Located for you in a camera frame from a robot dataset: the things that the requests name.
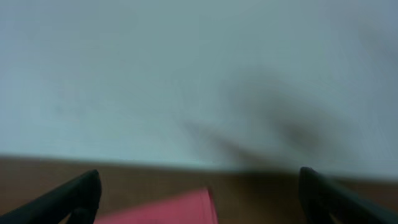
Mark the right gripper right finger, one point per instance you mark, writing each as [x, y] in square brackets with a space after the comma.
[322, 199]

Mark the orange printed t-shirt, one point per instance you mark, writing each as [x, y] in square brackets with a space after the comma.
[194, 207]

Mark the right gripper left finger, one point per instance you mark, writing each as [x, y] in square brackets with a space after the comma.
[77, 199]

